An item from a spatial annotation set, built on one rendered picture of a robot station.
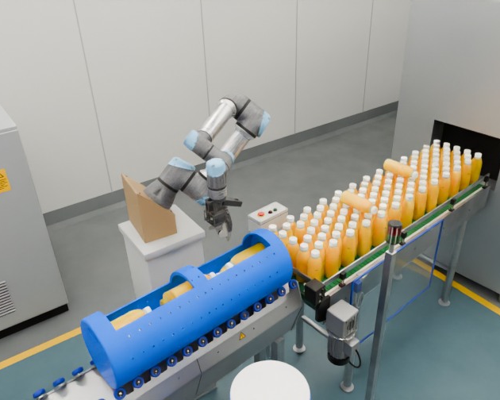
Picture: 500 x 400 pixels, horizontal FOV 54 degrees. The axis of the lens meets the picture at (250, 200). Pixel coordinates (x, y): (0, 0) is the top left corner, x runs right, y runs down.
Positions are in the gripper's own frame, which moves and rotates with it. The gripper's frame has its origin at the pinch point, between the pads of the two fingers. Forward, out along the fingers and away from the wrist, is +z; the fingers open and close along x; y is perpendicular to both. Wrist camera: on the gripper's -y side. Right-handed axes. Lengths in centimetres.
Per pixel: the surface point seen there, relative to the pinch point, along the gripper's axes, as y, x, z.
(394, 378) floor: -91, 41, 129
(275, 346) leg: -17, 14, 69
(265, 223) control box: -40.4, -18.6, 21.4
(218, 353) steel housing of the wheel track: 20, 18, 42
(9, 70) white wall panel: -2, -273, -17
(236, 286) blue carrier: 8.3, 17.7, 12.9
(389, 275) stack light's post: -63, 43, 31
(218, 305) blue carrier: 18.9, 19.0, 15.8
